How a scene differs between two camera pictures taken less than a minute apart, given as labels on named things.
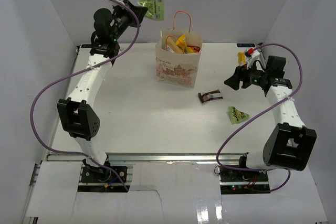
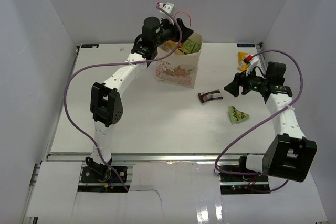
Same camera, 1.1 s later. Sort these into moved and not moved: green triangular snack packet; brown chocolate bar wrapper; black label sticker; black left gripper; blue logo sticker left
Moved: black left gripper
Not moved: black label sticker; blue logo sticker left; brown chocolate bar wrapper; green triangular snack packet
